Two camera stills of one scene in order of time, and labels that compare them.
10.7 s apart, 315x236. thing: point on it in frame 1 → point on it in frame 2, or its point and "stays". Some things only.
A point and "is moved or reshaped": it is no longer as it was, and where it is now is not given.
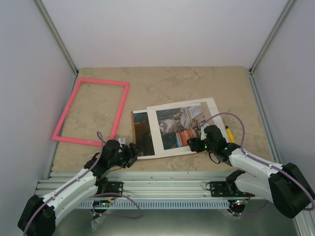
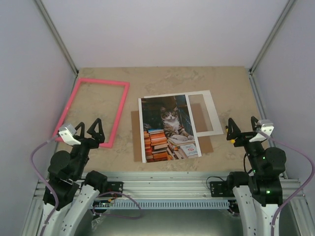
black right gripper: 195,143 → 236,132
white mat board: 213,118 → 214,121
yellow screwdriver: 231,136 stays
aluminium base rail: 149,185 stays
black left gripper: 131,156 → 99,137
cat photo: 176,125 is moved or reshaped
